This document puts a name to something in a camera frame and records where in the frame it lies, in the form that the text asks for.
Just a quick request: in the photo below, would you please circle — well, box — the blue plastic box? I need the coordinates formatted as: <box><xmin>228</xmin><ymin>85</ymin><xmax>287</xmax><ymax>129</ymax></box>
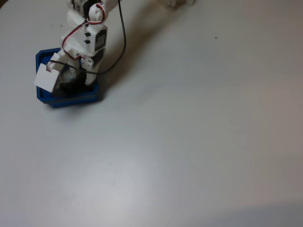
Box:
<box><xmin>35</xmin><ymin>48</ymin><xmax>99</xmax><ymax>109</ymax></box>

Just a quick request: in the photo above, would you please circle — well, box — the black tape roll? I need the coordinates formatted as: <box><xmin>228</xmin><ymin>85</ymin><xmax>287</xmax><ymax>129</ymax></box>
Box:
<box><xmin>58</xmin><ymin>65</ymin><xmax>88</xmax><ymax>96</ymax></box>

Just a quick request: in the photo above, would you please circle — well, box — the red and white servo cable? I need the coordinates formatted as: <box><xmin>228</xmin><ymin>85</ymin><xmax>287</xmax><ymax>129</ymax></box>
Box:
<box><xmin>61</xmin><ymin>2</ymin><xmax>107</xmax><ymax>52</ymax></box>

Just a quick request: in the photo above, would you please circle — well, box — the white camera box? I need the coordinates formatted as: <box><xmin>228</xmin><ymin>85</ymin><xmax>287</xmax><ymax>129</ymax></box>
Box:
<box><xmin>34</xmin><ymin>62</ymin><xmax>62</xmax><ymax>94</ymax></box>

